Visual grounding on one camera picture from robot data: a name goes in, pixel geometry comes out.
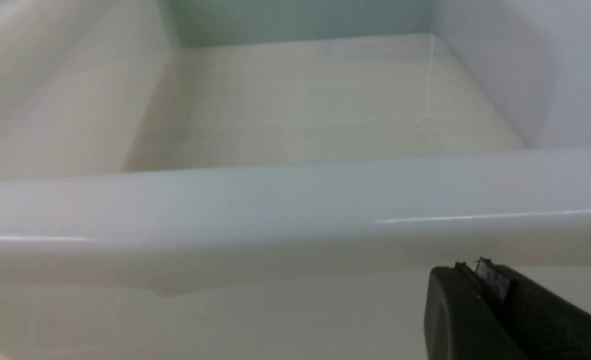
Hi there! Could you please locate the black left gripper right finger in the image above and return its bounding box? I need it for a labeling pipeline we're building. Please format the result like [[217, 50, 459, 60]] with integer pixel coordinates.
[[475, 258, 591, 360]]

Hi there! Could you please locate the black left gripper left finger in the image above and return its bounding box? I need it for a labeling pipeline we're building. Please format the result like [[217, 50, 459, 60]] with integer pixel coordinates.
[[423, 262, 526, 360]]

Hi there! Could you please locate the large white plastic tub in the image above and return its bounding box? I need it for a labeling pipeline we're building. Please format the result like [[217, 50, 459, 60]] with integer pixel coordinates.
[[0, 0, 591, 296]]

